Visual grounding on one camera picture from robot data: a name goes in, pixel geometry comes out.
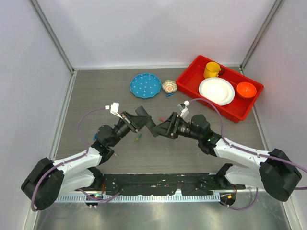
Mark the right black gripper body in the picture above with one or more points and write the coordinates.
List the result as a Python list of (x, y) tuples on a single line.
[(179, 128)]

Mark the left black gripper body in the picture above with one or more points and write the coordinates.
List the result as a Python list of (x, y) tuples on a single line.
[(124, 126)]

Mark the black remote control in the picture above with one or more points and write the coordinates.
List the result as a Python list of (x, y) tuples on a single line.
[(150, 123)]

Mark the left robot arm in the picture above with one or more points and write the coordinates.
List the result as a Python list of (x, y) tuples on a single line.
[(49, 179)]

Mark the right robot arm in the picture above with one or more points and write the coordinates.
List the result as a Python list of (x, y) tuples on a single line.
[(269, 170)]

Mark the blue dotted plate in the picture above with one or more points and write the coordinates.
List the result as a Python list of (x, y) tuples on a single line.
[(145, 85)]

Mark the small floral dish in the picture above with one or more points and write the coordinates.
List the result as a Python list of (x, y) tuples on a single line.
[(169, 86)]

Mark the white paper plate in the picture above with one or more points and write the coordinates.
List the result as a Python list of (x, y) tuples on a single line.
[(217, 90)]

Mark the yellow mug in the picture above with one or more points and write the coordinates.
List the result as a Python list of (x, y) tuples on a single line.
[(212, 70)]

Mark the orange bowl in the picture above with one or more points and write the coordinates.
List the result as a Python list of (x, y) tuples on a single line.
[(246, 90)]

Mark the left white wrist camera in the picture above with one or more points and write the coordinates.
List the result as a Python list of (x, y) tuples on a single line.
[(113, 108)]

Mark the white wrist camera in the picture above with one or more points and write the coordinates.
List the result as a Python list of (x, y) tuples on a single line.
[(184, 108), (113, 108)]

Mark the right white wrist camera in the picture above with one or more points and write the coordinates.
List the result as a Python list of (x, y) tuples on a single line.
[(184, 108)]

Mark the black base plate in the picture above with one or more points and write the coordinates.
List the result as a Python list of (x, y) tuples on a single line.
[(190, 184)]

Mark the perforated cable tray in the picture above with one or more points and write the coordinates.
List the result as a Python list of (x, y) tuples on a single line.
[(177, 197)]

